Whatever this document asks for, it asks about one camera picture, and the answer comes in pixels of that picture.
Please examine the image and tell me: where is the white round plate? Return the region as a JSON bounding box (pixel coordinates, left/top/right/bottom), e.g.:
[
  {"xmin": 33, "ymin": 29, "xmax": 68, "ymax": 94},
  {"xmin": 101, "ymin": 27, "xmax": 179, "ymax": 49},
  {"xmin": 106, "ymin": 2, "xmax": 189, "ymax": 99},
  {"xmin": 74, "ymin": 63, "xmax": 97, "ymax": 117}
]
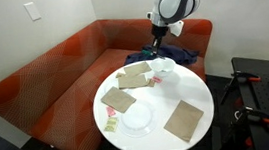
[{"xmin": 116, "ymin": 98, "xmax": 159, "ymax": 140}]

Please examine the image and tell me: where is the pink sweetener packet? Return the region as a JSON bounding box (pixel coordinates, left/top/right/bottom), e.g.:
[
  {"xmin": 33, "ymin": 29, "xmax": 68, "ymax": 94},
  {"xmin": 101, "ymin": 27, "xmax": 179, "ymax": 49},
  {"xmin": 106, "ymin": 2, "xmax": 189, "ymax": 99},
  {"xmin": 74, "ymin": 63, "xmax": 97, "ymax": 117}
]
[
  {"xmin": 106, "ymin": 105, "xmax": 117, "ymax": 118},
  {"xmin": 151, "ymin": 75, "xmax": 163, "ymax": 85}
]

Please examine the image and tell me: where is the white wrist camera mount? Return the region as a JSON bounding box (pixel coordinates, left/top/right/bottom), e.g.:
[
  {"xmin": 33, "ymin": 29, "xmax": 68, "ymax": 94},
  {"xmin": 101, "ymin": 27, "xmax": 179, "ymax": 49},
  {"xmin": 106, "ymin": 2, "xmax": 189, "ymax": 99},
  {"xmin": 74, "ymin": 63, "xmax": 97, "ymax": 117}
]
[{"xmin": 168, "ymin": 19, "xmax": 186, "ymax": 38}]

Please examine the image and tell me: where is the large brown paper napkin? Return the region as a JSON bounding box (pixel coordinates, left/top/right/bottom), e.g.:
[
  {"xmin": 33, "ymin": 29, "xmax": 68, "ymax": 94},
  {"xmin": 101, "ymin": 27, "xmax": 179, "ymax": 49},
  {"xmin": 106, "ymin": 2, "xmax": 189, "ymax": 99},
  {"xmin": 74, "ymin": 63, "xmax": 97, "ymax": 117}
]
[{"xmin": 161, "ymin": 97, "xmax": 208, "ymax": 145}]

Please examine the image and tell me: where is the yellow green sweetener packet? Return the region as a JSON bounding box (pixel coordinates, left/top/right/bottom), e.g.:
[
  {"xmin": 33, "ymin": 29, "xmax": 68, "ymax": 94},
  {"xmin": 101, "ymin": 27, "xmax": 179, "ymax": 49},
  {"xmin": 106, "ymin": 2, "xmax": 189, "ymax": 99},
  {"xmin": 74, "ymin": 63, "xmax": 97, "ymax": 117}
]
[{"xmin": 102, "ymin": 116, "xmax": 120, "ymax": 133}]

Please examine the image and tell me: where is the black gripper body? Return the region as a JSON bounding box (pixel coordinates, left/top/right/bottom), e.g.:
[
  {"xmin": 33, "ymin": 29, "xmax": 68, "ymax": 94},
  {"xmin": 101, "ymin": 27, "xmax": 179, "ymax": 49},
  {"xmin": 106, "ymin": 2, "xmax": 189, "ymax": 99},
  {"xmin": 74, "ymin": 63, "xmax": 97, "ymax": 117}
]
[{"xmin": 149, "ymin": 23, "xmax": 171, "ymax": 44}]

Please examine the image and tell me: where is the orange patterned corner sofa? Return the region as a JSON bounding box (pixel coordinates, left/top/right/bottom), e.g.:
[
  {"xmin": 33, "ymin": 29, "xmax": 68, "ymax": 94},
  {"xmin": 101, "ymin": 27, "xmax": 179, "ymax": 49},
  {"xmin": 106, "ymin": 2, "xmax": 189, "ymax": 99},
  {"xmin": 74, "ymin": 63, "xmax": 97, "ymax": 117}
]
[{"xmin": 0, "ymin": 8, "xmax": 227, "ymax": 150}]

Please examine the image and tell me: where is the white wall switch plate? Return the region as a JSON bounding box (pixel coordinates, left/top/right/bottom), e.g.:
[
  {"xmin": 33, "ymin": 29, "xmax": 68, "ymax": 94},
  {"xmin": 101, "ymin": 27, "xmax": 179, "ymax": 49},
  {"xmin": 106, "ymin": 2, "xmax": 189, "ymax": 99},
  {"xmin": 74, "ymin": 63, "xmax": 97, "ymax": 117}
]
[{"xmin": 22, "ymin": 0, "xmax": 43, "ymax": 23}]

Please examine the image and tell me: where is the brown sugar packet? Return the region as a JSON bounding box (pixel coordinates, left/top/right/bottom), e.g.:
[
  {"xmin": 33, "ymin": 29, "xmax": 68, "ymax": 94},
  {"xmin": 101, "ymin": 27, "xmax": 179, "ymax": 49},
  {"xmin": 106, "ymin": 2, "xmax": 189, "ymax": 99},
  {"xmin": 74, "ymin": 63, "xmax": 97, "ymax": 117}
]
[{"xmin": 145, "ymin": 77, "xmax": 156, "ymax": 89}]

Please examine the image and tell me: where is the dark blue cloth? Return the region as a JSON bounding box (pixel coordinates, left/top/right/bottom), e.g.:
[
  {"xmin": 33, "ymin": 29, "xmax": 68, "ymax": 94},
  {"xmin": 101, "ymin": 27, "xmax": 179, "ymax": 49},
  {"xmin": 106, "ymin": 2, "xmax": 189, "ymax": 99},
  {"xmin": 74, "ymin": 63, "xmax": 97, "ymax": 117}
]
[{"xmin": 123, "ymin": 38, "xmax": 202, "ymax": 72}]

